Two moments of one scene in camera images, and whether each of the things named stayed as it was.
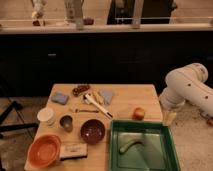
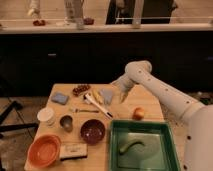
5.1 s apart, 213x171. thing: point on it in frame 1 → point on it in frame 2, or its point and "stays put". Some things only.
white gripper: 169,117 → 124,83
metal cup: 66,122 stays put
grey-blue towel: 107,94 stays put
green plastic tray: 137,145 stays put
